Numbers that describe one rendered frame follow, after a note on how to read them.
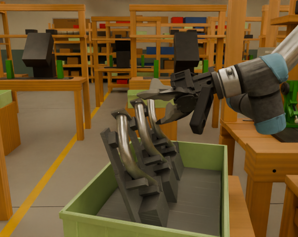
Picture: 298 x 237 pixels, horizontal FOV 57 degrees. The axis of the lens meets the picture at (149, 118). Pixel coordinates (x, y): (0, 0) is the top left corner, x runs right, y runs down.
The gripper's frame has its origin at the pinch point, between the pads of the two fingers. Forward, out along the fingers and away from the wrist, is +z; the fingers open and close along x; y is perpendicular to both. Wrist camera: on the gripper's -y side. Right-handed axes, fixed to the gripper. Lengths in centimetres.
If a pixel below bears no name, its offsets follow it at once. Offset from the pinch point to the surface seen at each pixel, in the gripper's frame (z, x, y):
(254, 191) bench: -25, -80, -4
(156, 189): 5.1, -18.7, -14.4
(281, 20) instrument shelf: -69, -73, 88
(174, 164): 3.3, -41.9, 1.6
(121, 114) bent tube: 6.8, 1.2, 0.9
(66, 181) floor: 147, -177, 68
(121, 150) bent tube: 7.5, 0.2, -9.1
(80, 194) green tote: 24.7, -8.8, -14.7
